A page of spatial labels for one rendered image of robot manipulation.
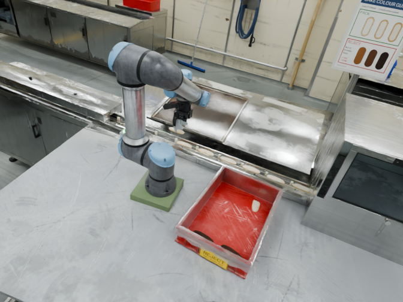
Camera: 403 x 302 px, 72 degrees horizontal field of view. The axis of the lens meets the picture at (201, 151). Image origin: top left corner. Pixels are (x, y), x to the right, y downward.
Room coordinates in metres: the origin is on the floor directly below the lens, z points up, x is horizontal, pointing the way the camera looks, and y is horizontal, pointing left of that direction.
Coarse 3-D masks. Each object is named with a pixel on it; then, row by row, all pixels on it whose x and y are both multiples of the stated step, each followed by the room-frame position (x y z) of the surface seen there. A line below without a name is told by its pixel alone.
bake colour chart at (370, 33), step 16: (368, 0) 1.86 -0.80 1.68; (384, 0) 1.83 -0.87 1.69; (400, 0) 1.81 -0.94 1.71; (352, 16) 1.87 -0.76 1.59; (368, 16) 1.85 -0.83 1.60; (384, 16) 1.82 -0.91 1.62; (400, 16) 1.80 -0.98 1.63; (352, 32) 1.86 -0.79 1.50; (368, 32) 1.83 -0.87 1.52; (384, 32) 1.81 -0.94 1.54; (400, 32) 1.78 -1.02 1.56; (352, 48) 1.85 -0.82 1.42; (368, 48) 1.82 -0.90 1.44; (384, 48) 1.79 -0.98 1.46; (400, 48) 1.77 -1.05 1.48; (336, 64) 1.87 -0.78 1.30; (352, 64) 1.84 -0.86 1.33; (368, 64) 1.81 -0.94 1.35; (384, 64) 1.78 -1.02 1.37; (384, 80) 1.77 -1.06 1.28
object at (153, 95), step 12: (156, 96) 1.98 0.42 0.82; (264, 96) 2.30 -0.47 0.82; (312, 108) 2.21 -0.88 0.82; (120, 120) 1.55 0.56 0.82; (324, 120) 2.02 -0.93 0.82; (108, 132) 1.40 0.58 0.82; (324, 132) 1.82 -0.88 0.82; (204, 144) 1.43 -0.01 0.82; (216, 144) 1.45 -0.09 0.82; (216, 156) 1.33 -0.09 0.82; (240, 156) 1.36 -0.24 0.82; (252, 156) 1.38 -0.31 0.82; (276, 168) 1.30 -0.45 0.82; (312, 168) 1.36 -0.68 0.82; (300, 180) 1.23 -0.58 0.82
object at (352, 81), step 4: (352, 76) 1.84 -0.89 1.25; (356, 76) 1.83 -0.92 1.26; (352, 80) 1.83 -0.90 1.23; (356, 80) 1.83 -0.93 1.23; (348, 84) 1.84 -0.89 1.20; (352, 84) 1.83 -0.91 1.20; (348, 88) 1.83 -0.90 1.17; (352, 88) 1.83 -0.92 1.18; (344, 92) 1.85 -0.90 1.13; (348, 92) 1.83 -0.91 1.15; (336, 108) 1.86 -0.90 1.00; (332, 120) 1.83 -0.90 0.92; (328, 128) 1.84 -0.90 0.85
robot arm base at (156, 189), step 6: (150, 180) 0.93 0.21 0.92; (156, 180) 0.91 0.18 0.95; (162, 180) 0.91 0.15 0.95; (168, 180) 0.93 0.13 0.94; (174, 180) 0.96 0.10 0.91; (150, 186) 0.92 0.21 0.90; (156, 186) 0.91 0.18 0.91; (162, 186) 0.91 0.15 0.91; (168, 186) 0.93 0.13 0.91; (174, 186) 0.95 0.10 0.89; (150, 192) 0.91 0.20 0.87; (156, 192) 0.90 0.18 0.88; (162, 192) 0.90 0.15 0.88; (168, 192) 0.92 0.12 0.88
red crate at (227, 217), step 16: (224, 192) 1.03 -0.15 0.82; (240, 192) 1.05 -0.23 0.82; (208, 208) 0.91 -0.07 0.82; (224, 208) 0.93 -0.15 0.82; (240, 208) 0.94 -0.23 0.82; (192, 224) 0.80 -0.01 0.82; (208, 224) 0.81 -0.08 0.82; (224, 224) 0.83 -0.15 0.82; (240, 224) 0.84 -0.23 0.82; (256, 224) 0.86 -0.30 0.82; (176, 240) 0.70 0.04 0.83; (224, 240) 0.74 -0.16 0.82; (240, 240) 0.76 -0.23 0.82; (256, 240) 0.77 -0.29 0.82; (240, 272) 0.60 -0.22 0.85
